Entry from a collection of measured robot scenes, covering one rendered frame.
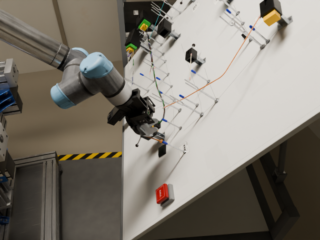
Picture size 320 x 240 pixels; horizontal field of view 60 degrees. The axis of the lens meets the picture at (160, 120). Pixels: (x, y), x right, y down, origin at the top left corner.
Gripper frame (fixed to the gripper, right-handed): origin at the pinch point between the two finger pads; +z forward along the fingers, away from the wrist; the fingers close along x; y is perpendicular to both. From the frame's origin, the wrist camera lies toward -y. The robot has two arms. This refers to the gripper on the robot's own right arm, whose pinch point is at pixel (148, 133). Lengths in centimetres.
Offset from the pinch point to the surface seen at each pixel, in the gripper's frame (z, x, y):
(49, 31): 33, 205, -154
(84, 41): 64, 212, -133
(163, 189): 6.7, -18.7, 2.6
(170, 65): 9.9, 44.0, 3.9
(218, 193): 49, -4, 9
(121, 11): 0, 96, -24
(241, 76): -4.6, 8.2, 34.9
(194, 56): -3.8, 26.7, 19.9
